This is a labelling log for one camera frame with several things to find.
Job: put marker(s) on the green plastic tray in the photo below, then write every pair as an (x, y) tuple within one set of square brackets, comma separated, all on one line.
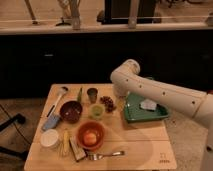
[(133, 112)]

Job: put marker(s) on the silver fork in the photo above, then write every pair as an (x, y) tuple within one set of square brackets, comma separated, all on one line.
[(97, 156)]

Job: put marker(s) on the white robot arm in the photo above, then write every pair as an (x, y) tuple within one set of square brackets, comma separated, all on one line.
[(197, 105)]

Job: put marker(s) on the dark red bowl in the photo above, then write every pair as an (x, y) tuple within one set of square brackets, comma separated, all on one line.
[(71, 111)]

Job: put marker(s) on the white handled spoon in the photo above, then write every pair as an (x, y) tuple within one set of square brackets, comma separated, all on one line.
[(62, 91)]

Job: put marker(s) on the yellow corn cob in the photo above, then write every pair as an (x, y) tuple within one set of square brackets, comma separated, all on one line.
[(64, 150)]

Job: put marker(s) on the white cloth in tray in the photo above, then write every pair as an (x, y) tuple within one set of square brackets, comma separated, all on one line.
[(148, 104)]

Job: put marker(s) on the green plastic cup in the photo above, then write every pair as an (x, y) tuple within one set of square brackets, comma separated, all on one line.
[(96, 111)]

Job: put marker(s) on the green chili pepper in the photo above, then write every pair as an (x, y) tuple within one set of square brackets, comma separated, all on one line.
[(79, 97)]

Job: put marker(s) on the black chair base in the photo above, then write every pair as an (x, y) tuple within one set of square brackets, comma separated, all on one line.
[(14, 135)]

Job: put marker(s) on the orange fruit in bowl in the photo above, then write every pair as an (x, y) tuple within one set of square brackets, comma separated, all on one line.
[(89, 139)]

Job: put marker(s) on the brown rectangular block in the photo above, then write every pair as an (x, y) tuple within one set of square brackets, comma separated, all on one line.
[(78, 152)]

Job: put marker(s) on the orange bowl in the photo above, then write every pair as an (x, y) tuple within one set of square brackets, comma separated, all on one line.
[(94, 127)]

